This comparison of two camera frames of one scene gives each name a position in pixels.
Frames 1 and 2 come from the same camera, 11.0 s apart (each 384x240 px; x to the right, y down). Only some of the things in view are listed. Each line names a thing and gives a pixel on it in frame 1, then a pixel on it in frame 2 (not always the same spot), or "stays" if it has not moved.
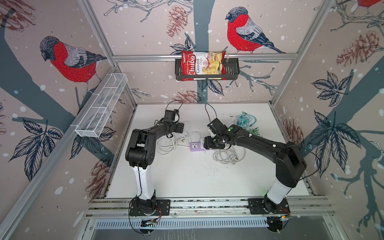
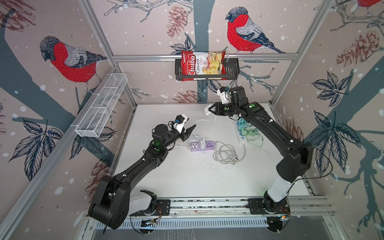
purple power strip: [196, 146] stays
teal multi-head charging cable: [245, 120] stays
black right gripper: [207, 144] -> [217, 108]
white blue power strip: [229, 156] stays
